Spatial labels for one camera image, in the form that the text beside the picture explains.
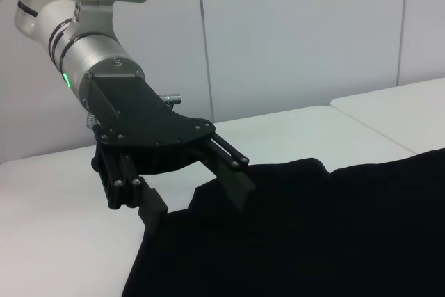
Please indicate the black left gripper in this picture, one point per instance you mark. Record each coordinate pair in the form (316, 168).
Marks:
(139, 116)

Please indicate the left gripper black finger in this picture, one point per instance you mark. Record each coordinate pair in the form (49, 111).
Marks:
(233, 182)

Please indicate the black t-shirt with FREE print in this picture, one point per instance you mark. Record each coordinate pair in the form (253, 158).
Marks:
(313, 234)

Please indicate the silver plug by left arm light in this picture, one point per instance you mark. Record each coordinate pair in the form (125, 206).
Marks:
(91, 120)

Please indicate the silver plug on left gripper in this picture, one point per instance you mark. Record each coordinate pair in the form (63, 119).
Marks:
(171, 98)

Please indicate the silver left camera mount bracket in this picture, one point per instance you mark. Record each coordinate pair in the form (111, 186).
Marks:
(95, 18)

